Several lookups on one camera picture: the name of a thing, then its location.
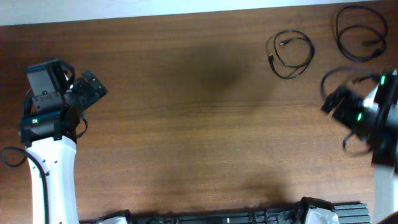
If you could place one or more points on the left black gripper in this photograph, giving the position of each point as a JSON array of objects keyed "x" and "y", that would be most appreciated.
[{"x": 83, "y": 84}]

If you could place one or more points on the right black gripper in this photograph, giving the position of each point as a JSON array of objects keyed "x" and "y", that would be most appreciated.
[{"x": 342, "y": 114}]

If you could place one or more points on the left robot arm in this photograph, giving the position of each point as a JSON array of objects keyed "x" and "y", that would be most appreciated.
[{"x": 53, "y": 108}]

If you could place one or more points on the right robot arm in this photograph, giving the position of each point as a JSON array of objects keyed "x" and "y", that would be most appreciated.
[{"x": 382, "y": 144}]

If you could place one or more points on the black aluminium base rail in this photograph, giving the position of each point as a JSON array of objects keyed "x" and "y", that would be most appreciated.
[{"x": 306, "y": 210}]

